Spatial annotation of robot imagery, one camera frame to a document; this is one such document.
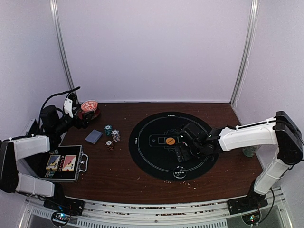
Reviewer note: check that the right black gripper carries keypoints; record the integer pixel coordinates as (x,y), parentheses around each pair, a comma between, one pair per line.
(186,156)

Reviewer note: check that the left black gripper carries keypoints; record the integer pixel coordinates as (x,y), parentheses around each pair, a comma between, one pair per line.
(84,123)

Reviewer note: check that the orange big blind button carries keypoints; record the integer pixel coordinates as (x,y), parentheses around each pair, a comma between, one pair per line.
(170,141)

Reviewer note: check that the blue white chip stack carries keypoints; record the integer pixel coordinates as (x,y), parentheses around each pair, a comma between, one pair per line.
(116,135)

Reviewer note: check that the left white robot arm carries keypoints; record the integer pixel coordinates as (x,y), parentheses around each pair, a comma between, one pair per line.
(33,164)

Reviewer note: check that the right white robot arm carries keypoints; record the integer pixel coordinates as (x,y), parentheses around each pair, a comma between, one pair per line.
(279,133)

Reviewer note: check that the red white patterned bowl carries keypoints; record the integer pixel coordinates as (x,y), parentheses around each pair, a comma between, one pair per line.
(89,106)

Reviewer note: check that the dark red saucer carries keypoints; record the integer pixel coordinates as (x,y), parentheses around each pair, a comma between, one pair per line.
(96,114)

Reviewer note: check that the blue card deck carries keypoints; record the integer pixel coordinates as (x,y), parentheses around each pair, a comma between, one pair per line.
(93,137)

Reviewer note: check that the green white chip stack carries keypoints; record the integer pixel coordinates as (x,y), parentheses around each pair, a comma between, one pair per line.
(108,130)

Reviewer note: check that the round black poker mat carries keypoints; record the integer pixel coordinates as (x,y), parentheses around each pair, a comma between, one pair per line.
(150,152)

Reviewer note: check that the red black chip stack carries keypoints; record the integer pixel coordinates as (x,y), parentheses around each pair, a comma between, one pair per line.
(110,145)

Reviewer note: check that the chips in case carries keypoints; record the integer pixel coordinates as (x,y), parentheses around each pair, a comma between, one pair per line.
(54,152)

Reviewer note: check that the red card box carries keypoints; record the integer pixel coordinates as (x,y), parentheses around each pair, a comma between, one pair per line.
(69,163)

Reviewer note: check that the aluminium poker case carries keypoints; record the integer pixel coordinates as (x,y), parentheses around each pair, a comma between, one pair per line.
(64,176)

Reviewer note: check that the yellow blue card box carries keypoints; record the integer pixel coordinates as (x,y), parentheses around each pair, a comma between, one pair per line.
(53,163)

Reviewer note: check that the white green paper cup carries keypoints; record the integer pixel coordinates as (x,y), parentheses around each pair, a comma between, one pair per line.
(250,151)

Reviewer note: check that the aluminium front rail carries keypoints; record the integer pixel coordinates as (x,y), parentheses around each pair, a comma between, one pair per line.
(210,214)

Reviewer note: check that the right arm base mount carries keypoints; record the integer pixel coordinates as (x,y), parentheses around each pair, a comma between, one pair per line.
(245,204)

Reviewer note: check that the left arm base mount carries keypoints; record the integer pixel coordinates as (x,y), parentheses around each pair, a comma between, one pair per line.
(73,207)

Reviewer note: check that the left aluminium frame post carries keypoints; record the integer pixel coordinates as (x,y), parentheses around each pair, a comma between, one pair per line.
(60,42)

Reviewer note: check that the aluminium frame post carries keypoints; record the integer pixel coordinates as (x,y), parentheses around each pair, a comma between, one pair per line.
(249,39)
(60,42)

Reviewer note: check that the right aluminium frame post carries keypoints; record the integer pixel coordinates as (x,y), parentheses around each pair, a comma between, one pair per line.
(249,39)

